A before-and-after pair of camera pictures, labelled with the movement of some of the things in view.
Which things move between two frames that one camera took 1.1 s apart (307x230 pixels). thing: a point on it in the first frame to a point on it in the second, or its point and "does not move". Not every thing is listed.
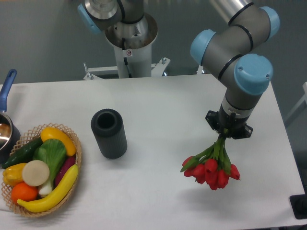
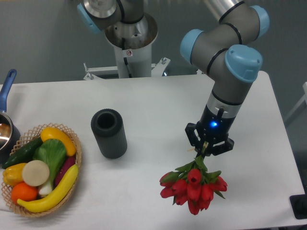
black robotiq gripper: (237, 127) to (212, 128)
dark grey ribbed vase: (108, 126) does not move
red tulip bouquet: (213, 167) to (192, 184)
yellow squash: (49, 132) does not move
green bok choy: (53, 152) does not move
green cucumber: (24, 155) does not move
